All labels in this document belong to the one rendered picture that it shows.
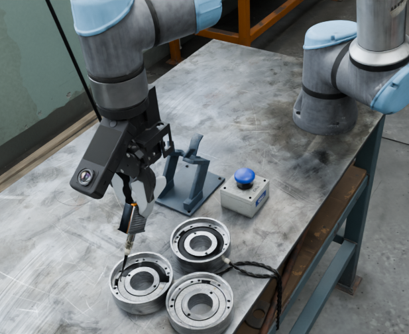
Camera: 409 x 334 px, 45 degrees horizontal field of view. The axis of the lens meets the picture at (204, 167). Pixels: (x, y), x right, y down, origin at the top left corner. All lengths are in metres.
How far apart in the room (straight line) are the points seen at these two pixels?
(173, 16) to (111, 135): 0.18
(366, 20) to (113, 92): 0.50
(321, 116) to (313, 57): 0.14
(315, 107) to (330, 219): 0.32
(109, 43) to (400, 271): 1.55
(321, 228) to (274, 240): 0.39
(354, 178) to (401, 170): 0.96
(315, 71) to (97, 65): 0.59
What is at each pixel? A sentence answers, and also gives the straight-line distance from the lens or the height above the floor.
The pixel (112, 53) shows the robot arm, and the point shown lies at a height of 1.22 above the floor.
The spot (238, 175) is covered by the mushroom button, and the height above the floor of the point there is 0.87.
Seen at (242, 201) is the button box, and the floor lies 0.83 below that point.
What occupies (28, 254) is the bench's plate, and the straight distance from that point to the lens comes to 0.98.
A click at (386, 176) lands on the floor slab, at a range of 2.34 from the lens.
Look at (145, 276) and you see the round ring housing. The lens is 0.86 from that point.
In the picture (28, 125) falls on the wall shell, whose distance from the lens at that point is 2.67.
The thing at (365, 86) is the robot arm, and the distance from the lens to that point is 1.01.
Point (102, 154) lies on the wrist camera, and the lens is 0.67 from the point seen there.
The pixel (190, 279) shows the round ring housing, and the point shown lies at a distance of 0.83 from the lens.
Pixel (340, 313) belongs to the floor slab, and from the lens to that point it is 1.81.
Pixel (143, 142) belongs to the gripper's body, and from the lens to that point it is 0.70.
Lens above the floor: 1.48
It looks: 39 degrees down
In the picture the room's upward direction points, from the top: 5 degrees counter-clockwise
